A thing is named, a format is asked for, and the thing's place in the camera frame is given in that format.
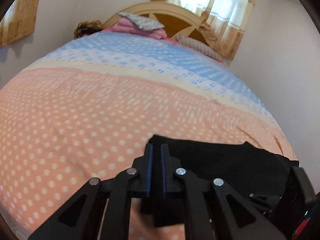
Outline black pants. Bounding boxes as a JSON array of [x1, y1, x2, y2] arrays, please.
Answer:
[[148, 134, 299, 213]]

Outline red sleeve forearm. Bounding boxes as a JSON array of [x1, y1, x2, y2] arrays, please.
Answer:
[[293, 209, 314, 240]]

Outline polka dot bed quilt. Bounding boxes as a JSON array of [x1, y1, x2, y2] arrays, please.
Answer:
[[1, 32, 296, 239]]

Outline striped pillow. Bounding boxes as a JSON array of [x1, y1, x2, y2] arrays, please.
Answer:
[[176, 35, 223, 62]]

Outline folded pink blanket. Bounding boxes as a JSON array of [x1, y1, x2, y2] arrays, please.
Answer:
[[102, 17, 167, 40]]

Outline beige curtain behind headboard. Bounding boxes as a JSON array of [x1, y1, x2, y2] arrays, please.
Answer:
[[152, 0, 255, 60]]

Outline grey patterned pillow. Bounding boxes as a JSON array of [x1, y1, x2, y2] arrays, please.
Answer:
[[116, 12, 164, 31]]

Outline beige curtain side window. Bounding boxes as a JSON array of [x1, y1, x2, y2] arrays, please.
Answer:
[[1, 0, 39, 48]]

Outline cream wooden headboard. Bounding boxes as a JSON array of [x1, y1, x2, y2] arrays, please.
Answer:
[[102, 1, 211, 46]]

